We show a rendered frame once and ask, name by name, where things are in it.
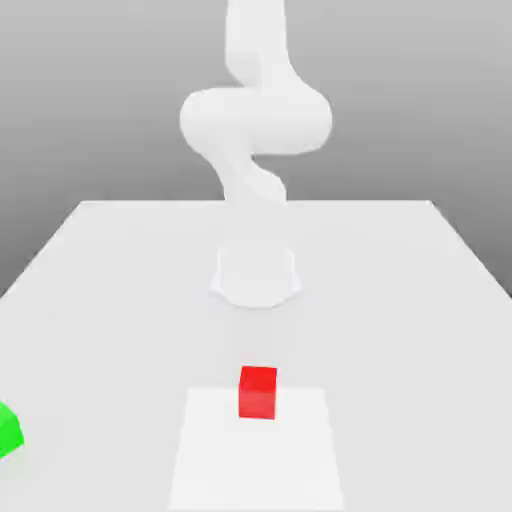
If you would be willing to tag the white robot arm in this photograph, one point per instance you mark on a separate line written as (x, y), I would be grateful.
(256, 120)

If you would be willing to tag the small red cube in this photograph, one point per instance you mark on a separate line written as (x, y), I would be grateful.
(258, 394)

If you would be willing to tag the small green cube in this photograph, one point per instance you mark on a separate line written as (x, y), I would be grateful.
(8, 432)

